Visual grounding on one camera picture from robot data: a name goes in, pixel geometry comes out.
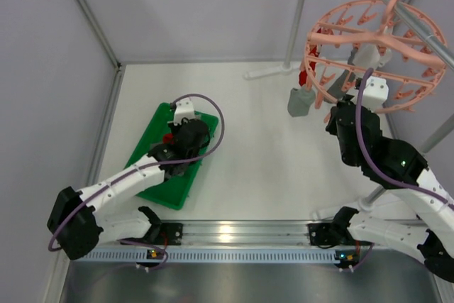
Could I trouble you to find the dark grey sock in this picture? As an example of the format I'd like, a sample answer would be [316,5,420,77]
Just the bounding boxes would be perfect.
[327,48,358,99]

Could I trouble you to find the light grey sock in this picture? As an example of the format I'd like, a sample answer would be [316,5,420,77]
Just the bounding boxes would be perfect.
[287,87,316,117]

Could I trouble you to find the red santa sock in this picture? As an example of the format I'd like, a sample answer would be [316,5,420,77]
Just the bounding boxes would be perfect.
[299,43,320,90]

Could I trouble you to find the pink round clip hanger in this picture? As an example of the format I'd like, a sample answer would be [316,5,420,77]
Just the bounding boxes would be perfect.
[304,0,447,114]

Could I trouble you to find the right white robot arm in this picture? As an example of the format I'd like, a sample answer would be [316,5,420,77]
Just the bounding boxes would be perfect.
[326,99,453,282]

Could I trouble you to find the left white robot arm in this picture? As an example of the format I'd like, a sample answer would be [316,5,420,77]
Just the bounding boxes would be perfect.
[47,119,211,260]

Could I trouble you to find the green plastic tray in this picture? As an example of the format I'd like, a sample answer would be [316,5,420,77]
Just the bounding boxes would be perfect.
[123,102,220,211]

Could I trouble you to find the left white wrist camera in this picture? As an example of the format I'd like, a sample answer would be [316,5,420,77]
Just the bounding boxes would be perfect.
[170,97,195,126]

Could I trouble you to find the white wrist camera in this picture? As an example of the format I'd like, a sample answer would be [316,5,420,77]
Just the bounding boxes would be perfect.
[362,76,389,111]
[170,97,195,126]

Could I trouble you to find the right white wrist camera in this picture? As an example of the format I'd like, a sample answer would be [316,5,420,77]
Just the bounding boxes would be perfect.
[362,76,389,111]

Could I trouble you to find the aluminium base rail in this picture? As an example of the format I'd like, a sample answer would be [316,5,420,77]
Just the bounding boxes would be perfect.
[95,219,441,247]

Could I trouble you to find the left black mount plate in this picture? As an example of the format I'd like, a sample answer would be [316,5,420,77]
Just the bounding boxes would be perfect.
[154,223,184,246]

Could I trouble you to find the black mount plate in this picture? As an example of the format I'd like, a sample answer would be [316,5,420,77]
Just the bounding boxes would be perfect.
[154,223,184,246]
[307,223,338,249]

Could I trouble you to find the right black mount plate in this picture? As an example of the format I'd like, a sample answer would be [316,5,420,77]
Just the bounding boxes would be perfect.
[307,223,338,249]

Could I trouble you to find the slotted white cable duct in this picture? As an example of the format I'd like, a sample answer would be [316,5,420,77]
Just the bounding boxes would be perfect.
[80,247,358,264]

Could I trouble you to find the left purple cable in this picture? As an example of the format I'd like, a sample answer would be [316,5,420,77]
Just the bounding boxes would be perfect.
[48,93,225,268]

